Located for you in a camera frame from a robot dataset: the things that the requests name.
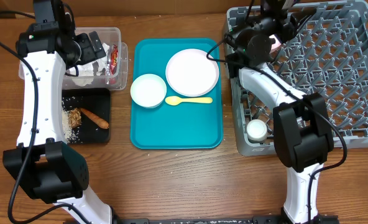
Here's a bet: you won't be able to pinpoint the white green bowl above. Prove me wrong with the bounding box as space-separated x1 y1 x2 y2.
131 74 167 108

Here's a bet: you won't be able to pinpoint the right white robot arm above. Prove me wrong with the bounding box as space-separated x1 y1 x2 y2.
220 1 347 223

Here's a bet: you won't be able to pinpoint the grey dishwasher rack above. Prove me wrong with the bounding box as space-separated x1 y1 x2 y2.
223 0 368 157

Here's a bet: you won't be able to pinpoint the small pink bowl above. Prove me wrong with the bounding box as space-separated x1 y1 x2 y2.
269 34 282 53

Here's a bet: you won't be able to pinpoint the teal serving tray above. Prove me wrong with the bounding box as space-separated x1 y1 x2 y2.
130 38 223 150

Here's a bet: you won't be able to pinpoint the white cup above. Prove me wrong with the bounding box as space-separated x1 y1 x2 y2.
246 119 268 142

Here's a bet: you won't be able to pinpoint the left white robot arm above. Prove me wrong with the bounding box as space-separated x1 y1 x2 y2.
2 1 119 223

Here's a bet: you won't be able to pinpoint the large white plate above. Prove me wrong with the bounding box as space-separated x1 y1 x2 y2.
165 49 219 97

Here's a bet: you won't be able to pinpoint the brown food chunk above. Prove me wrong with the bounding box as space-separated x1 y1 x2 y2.
68 108 81 128

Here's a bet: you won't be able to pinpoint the red ketchup packet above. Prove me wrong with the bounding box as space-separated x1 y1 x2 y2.
106 45 119 76

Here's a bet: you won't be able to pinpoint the spilled rice grains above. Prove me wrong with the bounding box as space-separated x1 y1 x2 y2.
62 101 77 143

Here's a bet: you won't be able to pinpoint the orange carrot piece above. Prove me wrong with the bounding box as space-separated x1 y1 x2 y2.
80 108 109 129

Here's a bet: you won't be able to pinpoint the yellow plastic spoon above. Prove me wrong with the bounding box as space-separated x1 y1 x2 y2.
165 96 213 106

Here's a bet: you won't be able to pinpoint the black tray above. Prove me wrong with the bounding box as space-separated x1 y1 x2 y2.
62 88 111 144

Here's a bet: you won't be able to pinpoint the clear plastic bin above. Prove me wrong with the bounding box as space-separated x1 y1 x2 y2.
16 24 128 90

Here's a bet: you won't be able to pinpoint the white napkin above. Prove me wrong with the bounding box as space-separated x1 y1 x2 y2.
73 56 108 86

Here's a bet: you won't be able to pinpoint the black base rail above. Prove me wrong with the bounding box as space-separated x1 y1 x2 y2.
121 215 282 224

